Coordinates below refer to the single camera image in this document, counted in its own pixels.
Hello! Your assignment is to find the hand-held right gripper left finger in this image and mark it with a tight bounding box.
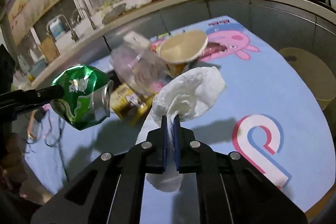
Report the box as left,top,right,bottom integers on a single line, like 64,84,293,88
30,115,168,224

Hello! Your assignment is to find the blue white packet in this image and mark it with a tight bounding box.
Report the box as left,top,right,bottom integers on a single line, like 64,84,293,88
51,21,65,39

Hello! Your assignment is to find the orange edged white device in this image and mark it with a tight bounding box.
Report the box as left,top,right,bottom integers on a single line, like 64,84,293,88
28,106,49,139

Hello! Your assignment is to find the light blue basin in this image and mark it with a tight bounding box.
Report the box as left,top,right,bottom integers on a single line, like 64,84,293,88
29,59,48,75

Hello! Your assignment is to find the kitchen counter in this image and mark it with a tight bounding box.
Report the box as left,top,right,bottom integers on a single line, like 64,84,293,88
13,0,336,98

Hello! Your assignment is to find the grey metal bowl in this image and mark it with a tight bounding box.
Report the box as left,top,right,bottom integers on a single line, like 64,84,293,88
102,2,129,24

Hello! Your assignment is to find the wooden cutting board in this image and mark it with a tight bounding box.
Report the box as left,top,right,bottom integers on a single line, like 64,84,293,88
40,36,60,63

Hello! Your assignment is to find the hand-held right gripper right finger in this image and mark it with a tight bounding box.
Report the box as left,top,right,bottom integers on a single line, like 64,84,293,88
173,113,308,224

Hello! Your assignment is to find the cartoon printed blanket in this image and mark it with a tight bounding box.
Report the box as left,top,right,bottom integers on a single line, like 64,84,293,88
25,15,334,214

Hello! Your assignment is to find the black cable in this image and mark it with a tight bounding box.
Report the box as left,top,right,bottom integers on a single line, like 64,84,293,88
43,109,71,182

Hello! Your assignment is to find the beige plastic stool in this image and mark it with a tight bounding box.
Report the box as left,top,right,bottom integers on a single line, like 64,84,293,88
278,47,332,110

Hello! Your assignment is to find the instant noodle cup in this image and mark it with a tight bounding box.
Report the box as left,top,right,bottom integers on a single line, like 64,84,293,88
155,30,209,77

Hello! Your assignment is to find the crushed green drink can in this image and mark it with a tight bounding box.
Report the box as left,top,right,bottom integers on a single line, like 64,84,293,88
50,64,114,131

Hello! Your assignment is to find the white tissue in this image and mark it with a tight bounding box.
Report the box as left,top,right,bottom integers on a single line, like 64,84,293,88
136,66,227,192

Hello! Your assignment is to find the metal faucet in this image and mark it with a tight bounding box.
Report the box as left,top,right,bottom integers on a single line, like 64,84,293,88
71,7,97,30

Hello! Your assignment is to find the clear plastic bottle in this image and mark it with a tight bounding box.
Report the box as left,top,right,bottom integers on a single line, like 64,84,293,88
109,44,171,96

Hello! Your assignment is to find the yellow cardboard box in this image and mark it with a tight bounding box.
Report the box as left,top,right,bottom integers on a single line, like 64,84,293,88
110,82,155,127

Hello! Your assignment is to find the person's left hand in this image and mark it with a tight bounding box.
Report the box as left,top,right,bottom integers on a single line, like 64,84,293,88
0,132,28,188

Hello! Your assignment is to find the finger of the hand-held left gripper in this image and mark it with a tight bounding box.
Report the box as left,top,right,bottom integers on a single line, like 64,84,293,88
0,85,65,111

